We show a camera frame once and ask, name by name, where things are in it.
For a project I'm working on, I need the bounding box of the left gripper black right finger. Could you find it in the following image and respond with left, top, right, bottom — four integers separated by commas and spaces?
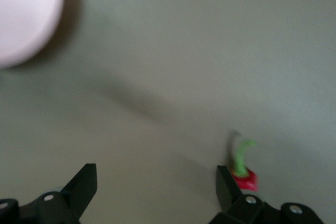
208, 165, 327, 224

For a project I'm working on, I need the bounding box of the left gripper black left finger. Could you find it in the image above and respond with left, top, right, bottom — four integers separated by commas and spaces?
0, 163, 99, 224

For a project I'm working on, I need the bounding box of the red chili pepper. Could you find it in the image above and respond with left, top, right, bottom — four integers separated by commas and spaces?
227, 139, 260, 192

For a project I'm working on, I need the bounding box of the brown tablecloth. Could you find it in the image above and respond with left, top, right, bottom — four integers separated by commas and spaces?
0, 0, 336, 224

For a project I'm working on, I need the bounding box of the pink round plate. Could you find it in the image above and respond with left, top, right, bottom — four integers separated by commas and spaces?
0, 0, 66, 69

